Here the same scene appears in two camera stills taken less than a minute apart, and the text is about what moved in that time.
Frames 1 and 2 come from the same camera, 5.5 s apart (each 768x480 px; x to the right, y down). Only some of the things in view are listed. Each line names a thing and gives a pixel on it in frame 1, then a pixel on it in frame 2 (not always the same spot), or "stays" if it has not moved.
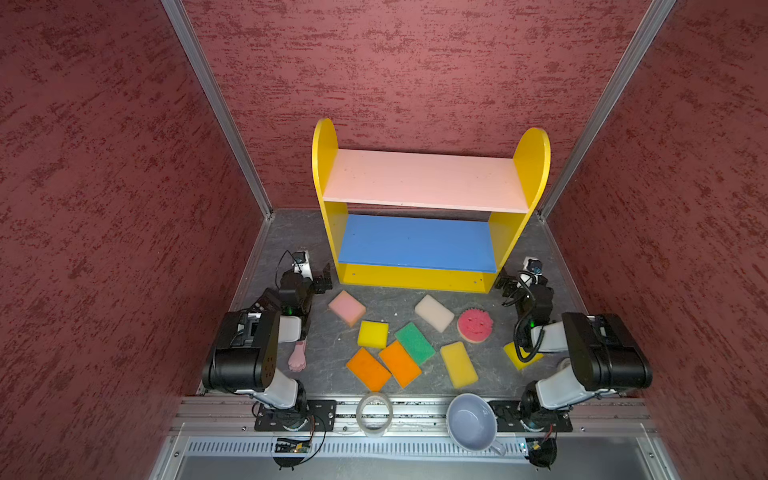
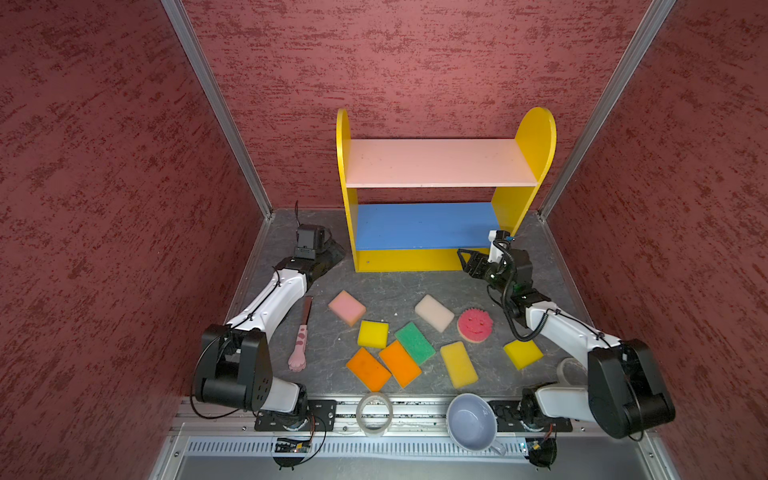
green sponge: [415, 343] stays
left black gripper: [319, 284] → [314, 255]
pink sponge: [347, 307] stays
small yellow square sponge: [373, 334] stays
